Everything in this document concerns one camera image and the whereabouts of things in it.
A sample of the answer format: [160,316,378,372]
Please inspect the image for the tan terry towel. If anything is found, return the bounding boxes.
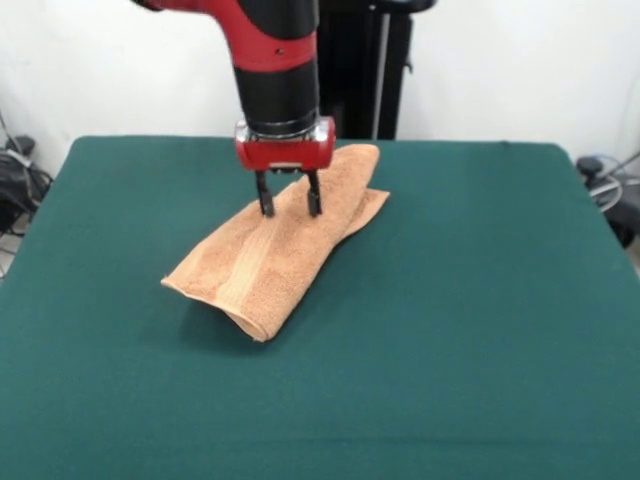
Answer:
[160,143,391,344]

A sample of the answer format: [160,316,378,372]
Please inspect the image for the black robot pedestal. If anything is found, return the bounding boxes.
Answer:
[317,0,436,140]

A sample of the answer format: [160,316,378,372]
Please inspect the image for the black equipment with cables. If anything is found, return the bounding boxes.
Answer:
[0,134,54,236]

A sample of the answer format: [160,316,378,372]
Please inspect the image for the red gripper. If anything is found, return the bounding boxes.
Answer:
[234,118,337,218]

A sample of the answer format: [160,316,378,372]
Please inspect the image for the dark green table cloth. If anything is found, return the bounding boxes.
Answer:
[0,134,640,480]

